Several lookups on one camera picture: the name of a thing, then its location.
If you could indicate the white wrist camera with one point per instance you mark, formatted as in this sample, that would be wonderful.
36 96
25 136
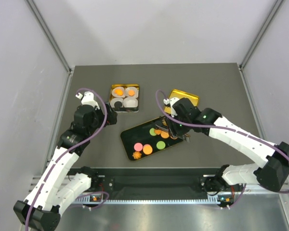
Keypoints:
169 106
87 98

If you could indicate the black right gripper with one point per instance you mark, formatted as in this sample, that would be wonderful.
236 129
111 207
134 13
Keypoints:
174 129

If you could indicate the aluminium frame rail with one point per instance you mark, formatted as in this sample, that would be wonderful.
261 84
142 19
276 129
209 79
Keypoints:
98 194

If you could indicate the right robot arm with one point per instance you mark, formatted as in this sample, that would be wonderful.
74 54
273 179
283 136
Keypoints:
270 167

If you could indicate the white paper cup front left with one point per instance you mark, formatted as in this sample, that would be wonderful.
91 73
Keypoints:
114 100

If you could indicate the metal tongs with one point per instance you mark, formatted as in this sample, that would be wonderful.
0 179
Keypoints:
168 131

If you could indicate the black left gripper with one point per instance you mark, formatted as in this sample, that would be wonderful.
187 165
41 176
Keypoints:
111 115

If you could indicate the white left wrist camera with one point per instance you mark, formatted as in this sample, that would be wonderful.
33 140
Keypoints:
87 98

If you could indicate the orange rose cookie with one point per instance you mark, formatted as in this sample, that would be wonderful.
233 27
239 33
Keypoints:
158 132

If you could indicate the black gold-rimmed tray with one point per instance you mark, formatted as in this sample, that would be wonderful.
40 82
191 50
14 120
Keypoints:
140 133

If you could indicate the gold tin lid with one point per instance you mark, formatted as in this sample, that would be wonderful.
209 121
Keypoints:
194 99

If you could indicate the white paper cup front right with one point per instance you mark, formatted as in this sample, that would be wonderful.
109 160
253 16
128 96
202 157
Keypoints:
130 102

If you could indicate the yellow dotted cracker middle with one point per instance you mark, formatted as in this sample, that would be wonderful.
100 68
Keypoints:
164 135

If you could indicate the orange fish cookie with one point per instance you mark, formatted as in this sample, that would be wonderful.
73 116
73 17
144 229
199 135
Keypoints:
119 92

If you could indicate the orange star piped cookie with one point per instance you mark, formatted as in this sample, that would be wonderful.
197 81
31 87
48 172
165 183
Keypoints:
137 155

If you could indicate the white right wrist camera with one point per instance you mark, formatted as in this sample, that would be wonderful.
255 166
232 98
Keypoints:
169 106

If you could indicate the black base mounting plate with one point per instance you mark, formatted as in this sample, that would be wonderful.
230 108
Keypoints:
159 183

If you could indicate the pink sandwich cookie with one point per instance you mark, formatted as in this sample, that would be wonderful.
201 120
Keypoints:
138 147

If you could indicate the black sandwich cookie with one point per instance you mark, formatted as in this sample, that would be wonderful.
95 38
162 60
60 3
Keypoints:
118 104

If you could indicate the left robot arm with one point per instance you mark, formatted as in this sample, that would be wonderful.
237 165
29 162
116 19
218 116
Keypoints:
43 207

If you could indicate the white paper cup back right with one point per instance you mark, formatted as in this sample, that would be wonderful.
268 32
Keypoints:
134 89

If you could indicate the orange round bumpy cookie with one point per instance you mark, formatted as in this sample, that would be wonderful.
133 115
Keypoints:
131 92

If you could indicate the green macaron cookie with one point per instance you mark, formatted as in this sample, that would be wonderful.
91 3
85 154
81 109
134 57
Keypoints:
152 132
160 145

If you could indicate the yellow dotted cracker cookie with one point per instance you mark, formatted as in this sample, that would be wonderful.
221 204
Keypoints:
147 149

